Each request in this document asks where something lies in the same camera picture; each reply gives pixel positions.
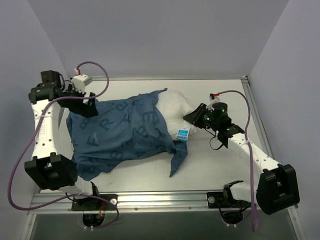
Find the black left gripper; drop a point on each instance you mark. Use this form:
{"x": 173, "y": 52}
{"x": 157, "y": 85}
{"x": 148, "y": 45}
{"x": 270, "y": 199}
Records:
{"x": 77, "y": 102}

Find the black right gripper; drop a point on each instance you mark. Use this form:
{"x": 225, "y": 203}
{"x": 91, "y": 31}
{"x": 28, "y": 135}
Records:
{"x": 202, "y": 117}

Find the white pillow with print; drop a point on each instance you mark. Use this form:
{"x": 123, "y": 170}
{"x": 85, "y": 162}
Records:
{"x": 173, "y": 106}

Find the blue letter-print pillowcase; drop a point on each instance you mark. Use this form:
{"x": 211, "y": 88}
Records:
{"x": 125, "y": 129}

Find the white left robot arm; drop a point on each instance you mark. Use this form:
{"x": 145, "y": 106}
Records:
{"x": 48, "y": 167}

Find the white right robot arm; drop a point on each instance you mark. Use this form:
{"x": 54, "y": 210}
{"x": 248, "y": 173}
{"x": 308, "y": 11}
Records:
{"x": 277, "y": 187}

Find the blue white pillow label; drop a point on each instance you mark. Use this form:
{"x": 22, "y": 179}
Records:
{"x": 183, "y": 134}

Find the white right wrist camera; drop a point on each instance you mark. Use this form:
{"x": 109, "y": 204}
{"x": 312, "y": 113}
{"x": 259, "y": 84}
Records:
{"x": 214, "y": 98}

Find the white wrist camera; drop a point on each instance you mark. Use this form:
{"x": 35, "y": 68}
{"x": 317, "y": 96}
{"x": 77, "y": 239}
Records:
{"x": 79, "y": 82}
{"x": 214, "y": 98}

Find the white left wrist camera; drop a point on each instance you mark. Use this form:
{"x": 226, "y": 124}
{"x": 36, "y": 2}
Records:
{"x": 79, "y": 82}

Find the aluminium back rail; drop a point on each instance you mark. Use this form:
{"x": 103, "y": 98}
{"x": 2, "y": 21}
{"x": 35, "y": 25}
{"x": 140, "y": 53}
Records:
{"x": 149, "y": 78}

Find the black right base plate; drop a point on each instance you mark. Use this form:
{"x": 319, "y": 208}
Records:
{"x": 217, "y": 199}

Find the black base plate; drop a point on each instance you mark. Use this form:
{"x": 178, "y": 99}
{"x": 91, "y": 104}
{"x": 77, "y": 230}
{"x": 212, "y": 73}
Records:
{"x": 93, "y": 204}
{"x": 217, "y": 199}

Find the aluminium front rail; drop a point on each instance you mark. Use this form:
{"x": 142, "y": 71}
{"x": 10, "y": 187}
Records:
{"x": 56, "y": 202}

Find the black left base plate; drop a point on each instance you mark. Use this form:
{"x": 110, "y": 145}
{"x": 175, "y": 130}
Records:
{"x": 93, "y": 204}

